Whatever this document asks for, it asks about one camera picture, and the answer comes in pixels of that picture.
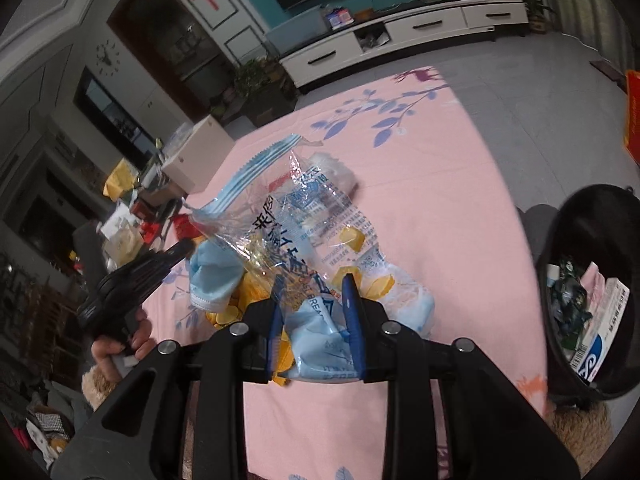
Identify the light blue face mask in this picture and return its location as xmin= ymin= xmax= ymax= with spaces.
xmin=189 ymin=240 xmax=244 ymax=313

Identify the clear blue bread bag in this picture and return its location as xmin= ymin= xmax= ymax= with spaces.
xmin=191 ymin=134 xmax=435 ymax=382

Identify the pink plastic bag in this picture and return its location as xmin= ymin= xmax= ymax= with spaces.
xmin=580 ymin=261 xmax=605 ymax=309

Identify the white barcode box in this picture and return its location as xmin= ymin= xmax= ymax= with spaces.
xmin=570 ymin=278 xmax=629 ymax=382

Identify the black trash bin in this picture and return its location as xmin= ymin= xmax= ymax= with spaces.
xmin=521 ymin=184 xmax=639 ymax=405

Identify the person left hand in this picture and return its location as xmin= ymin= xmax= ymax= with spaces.
xmin=91 ymin=308 xmax=157 ymax=382

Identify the pink floral table cloth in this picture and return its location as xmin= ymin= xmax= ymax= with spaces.
xmin=142 ymin=64 xmax=551 ymax=480

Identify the white small cabinet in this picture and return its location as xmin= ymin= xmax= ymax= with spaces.
xmin=162 ymin=116 xmax=234 ymax=194

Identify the black crumpled wrapper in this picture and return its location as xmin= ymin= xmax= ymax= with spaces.
xmin=550 ymin=260 xmax=592 ymax=351

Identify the white tv cabinet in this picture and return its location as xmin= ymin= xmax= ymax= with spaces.
xmin=280 ymin=0 xmax=528 ymax=89

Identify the orange red gift box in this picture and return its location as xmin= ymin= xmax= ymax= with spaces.
xmin=624 ymin=70 xmax=640 ymax=165

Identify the potted plant by cabinet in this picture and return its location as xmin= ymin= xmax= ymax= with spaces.
xmin=522 ymin=0 xmax=554 ymax=35

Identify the wall clock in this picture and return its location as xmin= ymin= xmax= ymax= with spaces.
xmin=96 ymin=40 xmax=122 ymax=77

